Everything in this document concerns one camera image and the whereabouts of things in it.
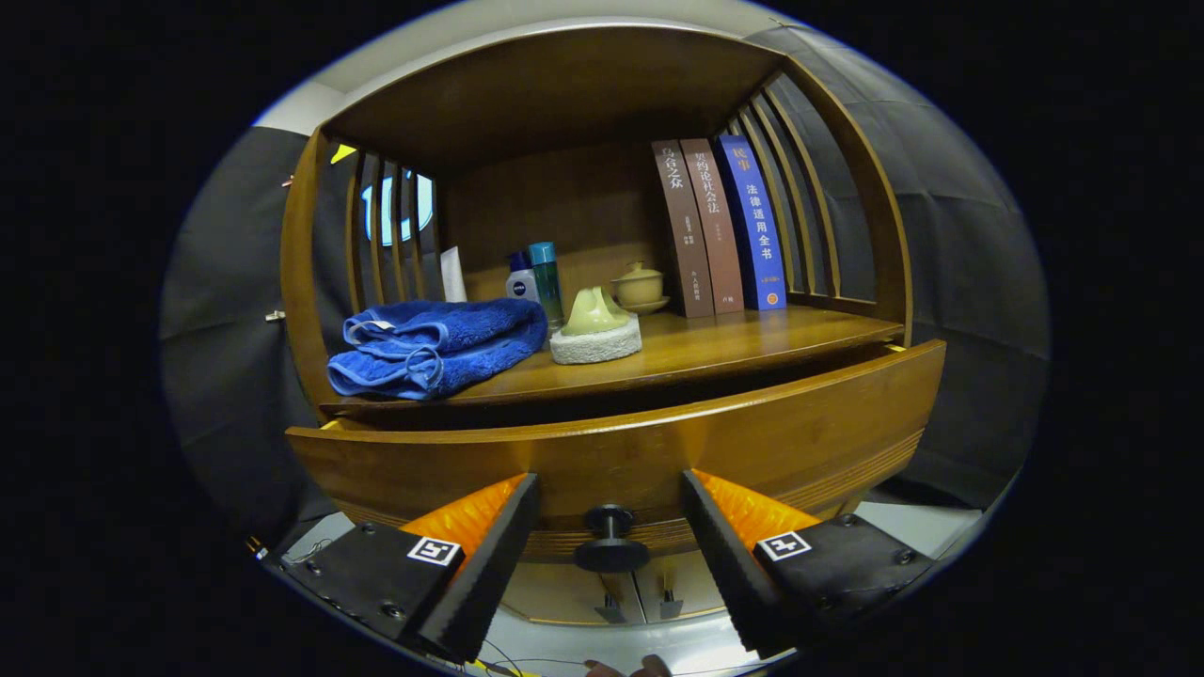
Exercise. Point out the white bottle with blue cap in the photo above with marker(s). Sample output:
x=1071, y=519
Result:
x=520, y=285

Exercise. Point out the dark brown book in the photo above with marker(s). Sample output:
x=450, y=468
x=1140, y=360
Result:
x=685, y=235

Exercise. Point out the blue book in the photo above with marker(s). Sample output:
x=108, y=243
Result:
x=757, y=226

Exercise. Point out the wooden countertop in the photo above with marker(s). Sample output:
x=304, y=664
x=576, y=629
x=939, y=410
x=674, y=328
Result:
x=734, y=338

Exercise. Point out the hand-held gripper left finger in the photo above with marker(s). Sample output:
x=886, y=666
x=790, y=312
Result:
x=489, y=574

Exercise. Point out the white tube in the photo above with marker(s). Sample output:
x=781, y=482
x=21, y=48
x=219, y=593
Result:
x=453, y=277

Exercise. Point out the green ornament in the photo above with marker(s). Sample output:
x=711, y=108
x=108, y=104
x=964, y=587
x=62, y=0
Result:
x=594, y=343

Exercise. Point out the beige lidded teacup with saucer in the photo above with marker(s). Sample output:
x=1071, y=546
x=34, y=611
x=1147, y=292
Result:
x=641, y=287

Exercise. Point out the reddish brown book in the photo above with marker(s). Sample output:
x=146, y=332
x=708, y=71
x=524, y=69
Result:
x=717, y=235

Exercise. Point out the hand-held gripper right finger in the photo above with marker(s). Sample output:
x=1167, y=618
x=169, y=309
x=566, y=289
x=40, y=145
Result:
x=743, y=583

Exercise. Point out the wooden cabinet door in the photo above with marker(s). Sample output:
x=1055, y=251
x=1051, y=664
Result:
x=555, y=592
x=682, y=583

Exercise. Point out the wooden cabinet with slatted sides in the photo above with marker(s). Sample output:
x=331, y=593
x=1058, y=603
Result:
x=564, y=207

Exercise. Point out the folded blue towel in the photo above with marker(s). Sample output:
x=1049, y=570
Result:
x=442, y=343

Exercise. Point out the teal transparent bottle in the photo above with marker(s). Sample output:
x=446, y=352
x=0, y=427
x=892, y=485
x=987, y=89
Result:
x=546, y=282

